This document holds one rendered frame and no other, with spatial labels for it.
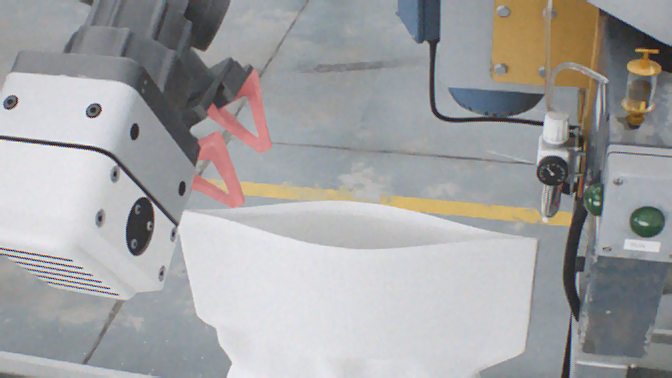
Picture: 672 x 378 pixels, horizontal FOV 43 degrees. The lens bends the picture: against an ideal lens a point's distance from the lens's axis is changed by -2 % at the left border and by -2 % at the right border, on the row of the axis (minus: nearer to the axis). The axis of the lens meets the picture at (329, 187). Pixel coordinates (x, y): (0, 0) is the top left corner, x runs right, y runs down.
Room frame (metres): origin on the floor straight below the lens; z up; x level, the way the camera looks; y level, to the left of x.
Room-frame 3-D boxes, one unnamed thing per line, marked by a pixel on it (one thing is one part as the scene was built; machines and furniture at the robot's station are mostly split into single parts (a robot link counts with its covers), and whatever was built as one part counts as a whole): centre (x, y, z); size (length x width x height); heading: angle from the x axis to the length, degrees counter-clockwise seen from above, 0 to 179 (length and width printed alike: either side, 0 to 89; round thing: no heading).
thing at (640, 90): (0.64, -0.28, 1.37); 0.03 x 0.02 x 0.03; 74
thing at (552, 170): (0.82, -0.26, 1.16); 0.04 x 0.02 x 0.04; 74
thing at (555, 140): (0.83, -0.27, 1.14); 0.05 x 0.04 x 0.16; 164
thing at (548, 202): (0.84, -0.27, 1.11); 0.03 x 0.03 x 0.06
